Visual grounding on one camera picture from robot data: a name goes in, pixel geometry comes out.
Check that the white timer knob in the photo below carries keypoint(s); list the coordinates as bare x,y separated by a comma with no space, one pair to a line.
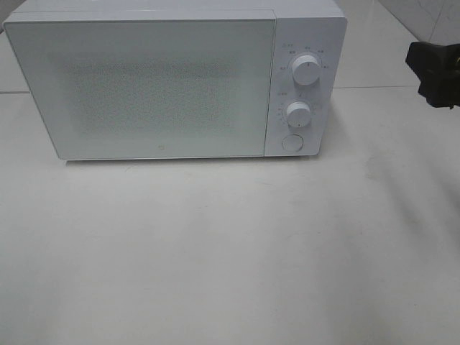
298,114

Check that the white microwave oven body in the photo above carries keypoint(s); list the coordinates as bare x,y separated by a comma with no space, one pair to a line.
315,27

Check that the upper white power knob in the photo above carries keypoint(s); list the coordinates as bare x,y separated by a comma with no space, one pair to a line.
306,69

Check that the white microwave door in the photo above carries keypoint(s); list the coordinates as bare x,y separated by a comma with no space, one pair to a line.
144,90

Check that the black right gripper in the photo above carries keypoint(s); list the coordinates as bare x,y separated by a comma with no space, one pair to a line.
437,68

